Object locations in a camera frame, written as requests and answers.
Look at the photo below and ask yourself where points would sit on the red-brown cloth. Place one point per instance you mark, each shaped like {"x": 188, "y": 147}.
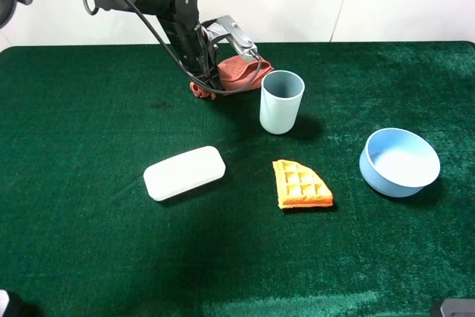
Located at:
{"x": 235, "y": 72}

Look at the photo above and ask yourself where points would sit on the white rounded rectangular case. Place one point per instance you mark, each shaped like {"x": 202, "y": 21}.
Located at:
{"x": 183, "y": 172}

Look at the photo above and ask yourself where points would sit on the light blue plastic cup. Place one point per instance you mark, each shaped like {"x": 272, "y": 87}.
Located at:
{"x": 281, "y": 94}

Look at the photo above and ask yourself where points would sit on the green felt table cloth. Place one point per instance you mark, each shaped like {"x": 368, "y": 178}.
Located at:
{"x": 80, "y": 236}

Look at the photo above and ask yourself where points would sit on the grey robot base corner right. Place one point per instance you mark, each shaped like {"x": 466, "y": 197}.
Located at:
{"x": 452, "y": 307}

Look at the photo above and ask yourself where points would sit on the orange waffle piece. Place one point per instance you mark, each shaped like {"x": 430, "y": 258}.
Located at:
{"x": 299, "y": 186}

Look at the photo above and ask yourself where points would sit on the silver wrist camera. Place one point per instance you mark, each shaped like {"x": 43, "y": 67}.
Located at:
{"x": 226, "y": 28}

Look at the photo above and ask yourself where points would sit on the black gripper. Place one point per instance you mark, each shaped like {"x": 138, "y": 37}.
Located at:
{"x": 194, "y": 53}

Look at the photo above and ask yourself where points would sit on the blue plastic bowl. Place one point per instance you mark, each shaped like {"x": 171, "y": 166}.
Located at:
{"x": 398, "y": 163}

